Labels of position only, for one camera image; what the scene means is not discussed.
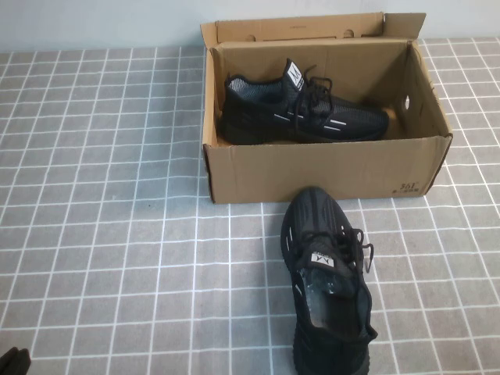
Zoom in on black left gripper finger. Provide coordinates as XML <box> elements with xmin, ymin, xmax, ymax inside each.
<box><xmin>15</xmin><ymin>347</ymin><xmax>31</xmax><ymax>375</ymax></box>
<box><xmin>0</xmin><ymin>346</ymin><xmax>19</xmax><ymax>375</ymax></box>

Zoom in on black sneaker with white tongue label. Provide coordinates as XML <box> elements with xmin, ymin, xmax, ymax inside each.
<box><xmin>280</xmin><ymin>186</ymin><xmax>379</xmax><ymax>375</ymax></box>
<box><xmin>220</xmin><ymin>58</ymin><xmax>391</xmax><ymax>144</ymax></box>

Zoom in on brown cardboard shoe box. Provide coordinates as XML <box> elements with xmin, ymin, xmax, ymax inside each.
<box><xmin>199</xmin><ymin>11</ymin><xmax>454</xmax><ymax>205</ymax></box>

